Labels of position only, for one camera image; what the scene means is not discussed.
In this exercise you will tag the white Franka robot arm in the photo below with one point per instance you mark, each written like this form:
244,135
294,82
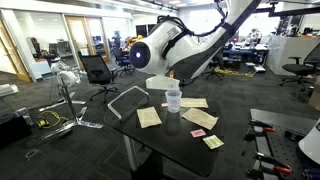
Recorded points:
156,50

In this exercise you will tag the clear plastic measuring cup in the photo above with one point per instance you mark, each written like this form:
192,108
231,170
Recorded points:
173,101

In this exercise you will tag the large tan paper sheet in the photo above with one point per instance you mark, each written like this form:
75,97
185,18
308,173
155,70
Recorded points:
195,102

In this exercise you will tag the blue office chair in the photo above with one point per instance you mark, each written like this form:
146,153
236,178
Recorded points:
121,61

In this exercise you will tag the black cart table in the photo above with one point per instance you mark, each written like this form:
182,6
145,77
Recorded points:
173,146

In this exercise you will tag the small black office chair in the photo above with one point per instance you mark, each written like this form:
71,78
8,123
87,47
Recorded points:
218,66

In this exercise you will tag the black computer monitor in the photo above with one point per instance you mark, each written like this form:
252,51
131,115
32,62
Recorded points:
141,30

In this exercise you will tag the black mesh office chair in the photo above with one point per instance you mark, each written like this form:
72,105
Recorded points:
96,70

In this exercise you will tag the yellow sticky note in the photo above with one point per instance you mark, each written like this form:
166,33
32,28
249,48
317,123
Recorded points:
213,141

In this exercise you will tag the silver tripod with white head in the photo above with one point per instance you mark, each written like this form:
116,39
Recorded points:
68,78

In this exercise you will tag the cluttered blue workbench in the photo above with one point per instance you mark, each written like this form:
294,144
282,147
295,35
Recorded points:
246,53

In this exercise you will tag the wooden framed glass door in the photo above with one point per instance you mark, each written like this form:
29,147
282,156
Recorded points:
17,56
78,36

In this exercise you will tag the white partition cabinet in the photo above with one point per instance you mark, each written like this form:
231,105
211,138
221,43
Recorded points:
280,50

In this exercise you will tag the black office chair with armrests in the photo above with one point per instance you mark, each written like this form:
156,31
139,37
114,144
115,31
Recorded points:
298,69

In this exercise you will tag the white flat board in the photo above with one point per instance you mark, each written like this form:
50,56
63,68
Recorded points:
8,90

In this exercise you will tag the black floor box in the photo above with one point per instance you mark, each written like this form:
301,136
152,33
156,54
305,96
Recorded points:
13,131

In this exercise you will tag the cardboard box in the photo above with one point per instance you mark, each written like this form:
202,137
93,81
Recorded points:
315,98

